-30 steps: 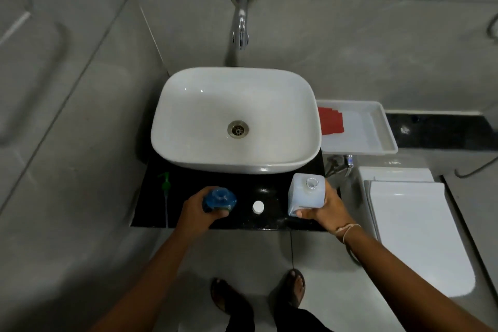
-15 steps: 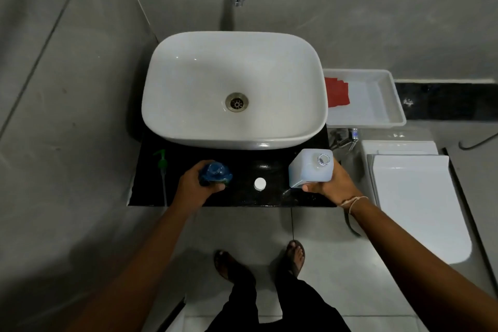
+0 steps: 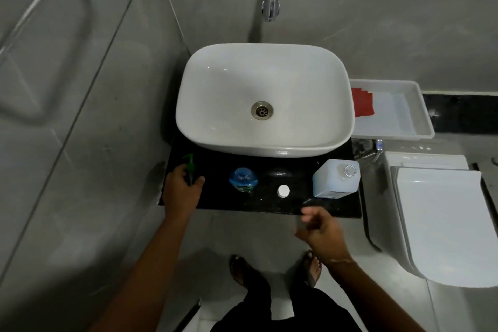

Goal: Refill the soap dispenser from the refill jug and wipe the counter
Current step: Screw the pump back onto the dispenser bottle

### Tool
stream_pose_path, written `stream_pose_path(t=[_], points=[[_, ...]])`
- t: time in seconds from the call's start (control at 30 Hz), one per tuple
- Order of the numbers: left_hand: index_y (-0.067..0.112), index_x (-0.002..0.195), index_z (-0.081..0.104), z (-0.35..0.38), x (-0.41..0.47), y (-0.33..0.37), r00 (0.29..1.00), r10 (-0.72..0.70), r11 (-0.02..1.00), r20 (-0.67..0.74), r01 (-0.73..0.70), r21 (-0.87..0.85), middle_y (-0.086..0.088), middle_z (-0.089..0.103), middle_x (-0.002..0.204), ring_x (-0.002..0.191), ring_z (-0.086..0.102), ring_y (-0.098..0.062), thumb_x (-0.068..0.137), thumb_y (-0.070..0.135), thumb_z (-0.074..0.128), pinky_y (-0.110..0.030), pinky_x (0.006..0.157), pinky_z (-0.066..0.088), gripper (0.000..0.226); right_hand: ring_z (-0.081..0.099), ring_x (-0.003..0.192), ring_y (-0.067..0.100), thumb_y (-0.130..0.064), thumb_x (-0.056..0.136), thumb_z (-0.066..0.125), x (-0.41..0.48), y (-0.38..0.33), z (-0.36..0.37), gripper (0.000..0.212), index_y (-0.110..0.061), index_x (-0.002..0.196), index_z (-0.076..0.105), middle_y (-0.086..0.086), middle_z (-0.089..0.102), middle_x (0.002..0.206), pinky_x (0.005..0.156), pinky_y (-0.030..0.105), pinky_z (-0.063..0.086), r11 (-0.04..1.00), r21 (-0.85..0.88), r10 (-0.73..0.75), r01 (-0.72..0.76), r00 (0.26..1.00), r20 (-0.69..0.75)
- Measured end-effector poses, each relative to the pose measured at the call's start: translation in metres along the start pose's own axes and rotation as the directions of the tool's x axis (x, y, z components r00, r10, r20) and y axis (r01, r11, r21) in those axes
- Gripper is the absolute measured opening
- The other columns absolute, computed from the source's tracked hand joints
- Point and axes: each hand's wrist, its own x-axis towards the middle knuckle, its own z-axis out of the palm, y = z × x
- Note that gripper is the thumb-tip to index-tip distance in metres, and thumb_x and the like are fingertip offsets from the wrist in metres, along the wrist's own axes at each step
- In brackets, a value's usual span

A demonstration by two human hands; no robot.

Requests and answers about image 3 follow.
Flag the person's right hand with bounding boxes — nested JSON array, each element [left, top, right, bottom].
[[295, 206, 354, 265]]

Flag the person's left hand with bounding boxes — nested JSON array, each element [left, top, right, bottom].
[[161, 164, 206, 224]]

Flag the person's left forearm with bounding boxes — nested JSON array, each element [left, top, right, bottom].
[[88, 214, 195, 332]]

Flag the person's right forearm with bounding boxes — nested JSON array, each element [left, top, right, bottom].
[[326, 258, 429, 332]]

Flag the blue soap bottle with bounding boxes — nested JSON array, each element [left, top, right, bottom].
[[229, 167, 259, 193]]

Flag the translucent white plastic jug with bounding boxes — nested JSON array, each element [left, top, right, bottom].
[[312, 159, 361, 199]]

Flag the person's black trousers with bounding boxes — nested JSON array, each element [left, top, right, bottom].
[[210, 266, 367, 332]]

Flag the metal basin drain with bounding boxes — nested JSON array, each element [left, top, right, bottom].
[[251, 101, 274, 120]]

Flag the chrome angle valve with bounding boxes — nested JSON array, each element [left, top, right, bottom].
[[357, 139, 384, 162]]

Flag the white ceramic wash basin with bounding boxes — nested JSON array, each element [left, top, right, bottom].
[[175, 43, 355, 158]]

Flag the white toilet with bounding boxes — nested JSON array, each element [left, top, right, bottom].
[[366, 151, 498, 289]]

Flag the red cloth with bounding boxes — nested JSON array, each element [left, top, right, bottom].
[[351, 87, 375, 117]]

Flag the white plastic tray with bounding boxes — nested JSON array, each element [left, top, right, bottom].
[[349, 79, 435, 140]]

